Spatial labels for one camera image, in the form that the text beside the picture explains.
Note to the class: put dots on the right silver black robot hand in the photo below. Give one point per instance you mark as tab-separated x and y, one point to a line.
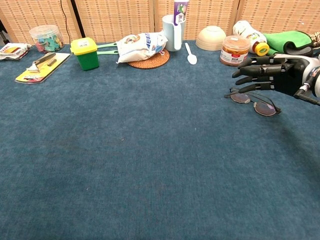
285	75

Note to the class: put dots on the thin-framed eyeglasses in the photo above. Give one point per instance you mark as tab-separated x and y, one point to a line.
263	108

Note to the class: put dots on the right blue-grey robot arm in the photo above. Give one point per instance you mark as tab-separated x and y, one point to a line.
317	83

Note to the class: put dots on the green microfibre cloth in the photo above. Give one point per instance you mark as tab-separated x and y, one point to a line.
285	40

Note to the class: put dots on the clear snack jar red label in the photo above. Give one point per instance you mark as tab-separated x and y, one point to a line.
232	51

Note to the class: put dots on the white drink bottle yellow cap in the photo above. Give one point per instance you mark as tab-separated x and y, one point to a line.
246	31

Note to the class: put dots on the beige upturned bowl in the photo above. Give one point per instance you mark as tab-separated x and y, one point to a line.
211	38

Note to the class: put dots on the white plastic spoon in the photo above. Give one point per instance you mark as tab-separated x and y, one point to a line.
192	59

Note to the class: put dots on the light blue plastic cup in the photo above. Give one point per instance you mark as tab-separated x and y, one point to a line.
170	35

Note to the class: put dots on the purple white toothpaste tube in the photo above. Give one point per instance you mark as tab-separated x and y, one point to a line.
180	11

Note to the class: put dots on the blue binder clip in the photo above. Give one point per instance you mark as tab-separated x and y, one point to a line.
158	49

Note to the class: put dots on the round woven brown coaster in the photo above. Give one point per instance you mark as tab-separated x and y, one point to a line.
152	62

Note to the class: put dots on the white printed food bag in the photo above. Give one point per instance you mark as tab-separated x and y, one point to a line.
140	47

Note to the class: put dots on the blue carpet table cover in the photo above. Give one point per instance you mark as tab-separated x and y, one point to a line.
125	150

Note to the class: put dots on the bamboo folding screen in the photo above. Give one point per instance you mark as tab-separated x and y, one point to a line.
117	17

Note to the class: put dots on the teal bristle brush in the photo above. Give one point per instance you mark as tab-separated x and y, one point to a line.
107	45

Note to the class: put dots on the green yellow mini bin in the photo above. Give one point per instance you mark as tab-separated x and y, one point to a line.
86	56

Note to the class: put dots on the yellow razor blister pack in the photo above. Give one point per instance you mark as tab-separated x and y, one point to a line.
45	67

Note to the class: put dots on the clear jar of binder clips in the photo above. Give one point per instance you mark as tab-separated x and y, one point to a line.
47	38

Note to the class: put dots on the white red snack packet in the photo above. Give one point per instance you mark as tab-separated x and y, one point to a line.
12	51

